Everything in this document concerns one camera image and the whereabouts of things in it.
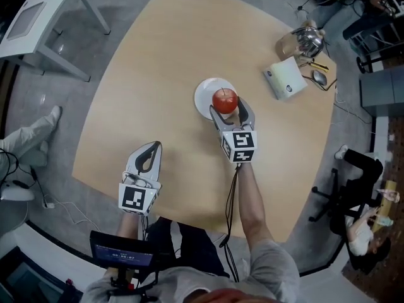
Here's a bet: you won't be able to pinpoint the white square box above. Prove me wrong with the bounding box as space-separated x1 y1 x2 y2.
263 57 309 101

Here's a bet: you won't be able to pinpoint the black office chair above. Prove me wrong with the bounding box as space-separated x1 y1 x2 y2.
308 167 384 233

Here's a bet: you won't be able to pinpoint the white rounded device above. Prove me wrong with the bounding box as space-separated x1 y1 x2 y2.
0 181 35 202

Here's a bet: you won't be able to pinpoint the person's right forearm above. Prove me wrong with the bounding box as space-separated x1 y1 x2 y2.
235 162 276 249

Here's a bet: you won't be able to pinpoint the person's grey sweater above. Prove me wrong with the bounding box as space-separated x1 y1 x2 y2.
81 239 301 303

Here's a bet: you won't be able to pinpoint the person's left forearm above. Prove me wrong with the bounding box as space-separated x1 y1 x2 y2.
116 211 142 240

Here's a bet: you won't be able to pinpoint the grey computer mouse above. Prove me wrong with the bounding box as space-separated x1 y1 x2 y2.
311 69 329 86

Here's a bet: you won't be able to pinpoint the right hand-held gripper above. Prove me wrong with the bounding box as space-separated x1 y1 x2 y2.
209 96 258 164

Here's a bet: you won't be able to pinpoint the red apple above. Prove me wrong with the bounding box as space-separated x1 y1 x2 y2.
211 87 239 115

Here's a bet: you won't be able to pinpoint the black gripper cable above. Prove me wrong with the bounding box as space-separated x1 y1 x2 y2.
218 162 243 282

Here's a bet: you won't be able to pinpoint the person's black trousers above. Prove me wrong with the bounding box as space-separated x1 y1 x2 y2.
145 217 230 279

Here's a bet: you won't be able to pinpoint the grey cabinet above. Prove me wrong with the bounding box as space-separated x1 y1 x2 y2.
359 64 404 117

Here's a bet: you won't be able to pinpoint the chest-mounted phone screen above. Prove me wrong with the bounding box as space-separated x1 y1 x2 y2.
89 230 156 269

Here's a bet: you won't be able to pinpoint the white plate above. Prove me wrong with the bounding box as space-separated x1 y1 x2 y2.
194 77 237 121

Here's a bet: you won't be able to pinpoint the white side table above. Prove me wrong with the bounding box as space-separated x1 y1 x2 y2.
0 0 112 83

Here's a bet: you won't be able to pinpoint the yellow utility knife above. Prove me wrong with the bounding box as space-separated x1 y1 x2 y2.
310 59 330 73

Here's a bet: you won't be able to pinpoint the shiny metal kettle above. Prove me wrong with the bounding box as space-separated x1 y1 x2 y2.
290 25 326 59

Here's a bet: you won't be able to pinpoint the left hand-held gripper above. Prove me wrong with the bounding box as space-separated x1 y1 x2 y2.
117 141 164 217

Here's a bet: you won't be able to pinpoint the clear glass jar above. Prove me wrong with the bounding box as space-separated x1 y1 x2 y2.
275 32 304 60

